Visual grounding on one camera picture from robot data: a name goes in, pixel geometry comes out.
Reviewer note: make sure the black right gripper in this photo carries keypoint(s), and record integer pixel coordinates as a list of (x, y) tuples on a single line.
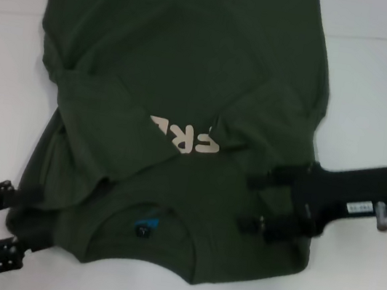
[(348, 191)]

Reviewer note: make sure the dark green FREE t-shirt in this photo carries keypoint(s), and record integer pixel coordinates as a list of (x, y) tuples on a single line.
[(192, 60)]

